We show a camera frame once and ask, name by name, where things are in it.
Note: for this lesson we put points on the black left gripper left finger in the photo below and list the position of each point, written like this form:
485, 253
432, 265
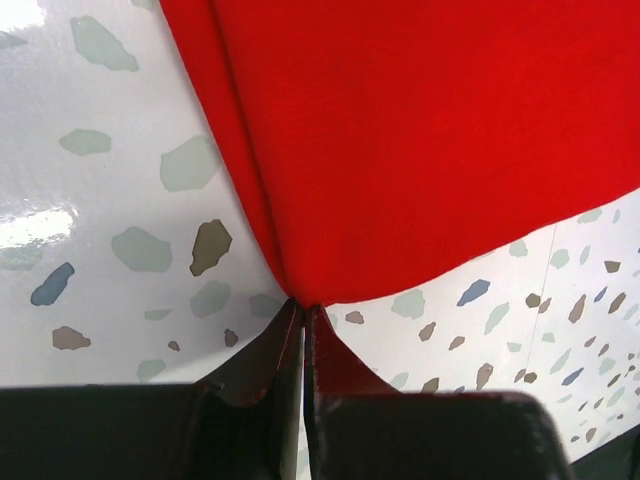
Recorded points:
238, 422

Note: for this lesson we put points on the red t-shirt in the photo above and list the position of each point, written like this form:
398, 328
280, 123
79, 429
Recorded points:
375, 145

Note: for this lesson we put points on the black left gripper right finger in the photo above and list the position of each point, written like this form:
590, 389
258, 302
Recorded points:
360, 427

